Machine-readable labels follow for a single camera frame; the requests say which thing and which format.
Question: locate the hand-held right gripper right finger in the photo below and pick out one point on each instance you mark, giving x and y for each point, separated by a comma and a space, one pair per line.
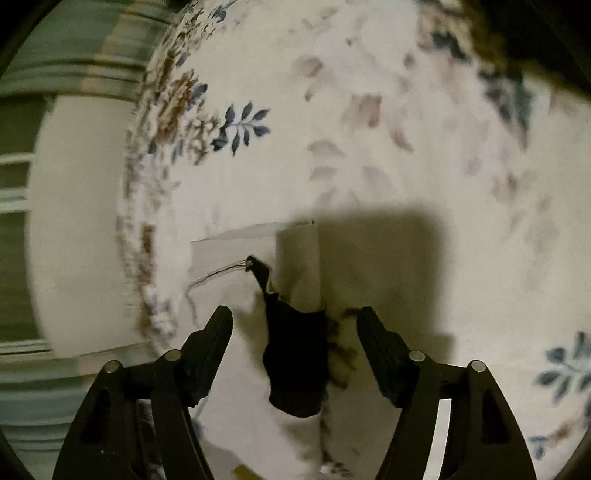
376, 348

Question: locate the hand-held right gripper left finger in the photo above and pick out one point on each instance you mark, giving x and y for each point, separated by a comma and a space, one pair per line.
216, 344

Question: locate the small black cloth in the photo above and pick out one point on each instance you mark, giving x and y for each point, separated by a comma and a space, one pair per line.
295, 360

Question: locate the grey long-sleeve shirt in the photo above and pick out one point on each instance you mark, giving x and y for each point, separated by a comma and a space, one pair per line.
231, 258

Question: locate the striped green curtain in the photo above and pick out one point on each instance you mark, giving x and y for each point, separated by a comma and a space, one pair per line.
46, 397
83, 55

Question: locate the floral quilt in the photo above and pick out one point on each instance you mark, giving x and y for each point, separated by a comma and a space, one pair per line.
369, 138

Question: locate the white framed window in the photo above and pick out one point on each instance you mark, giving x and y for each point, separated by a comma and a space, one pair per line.
16, 230

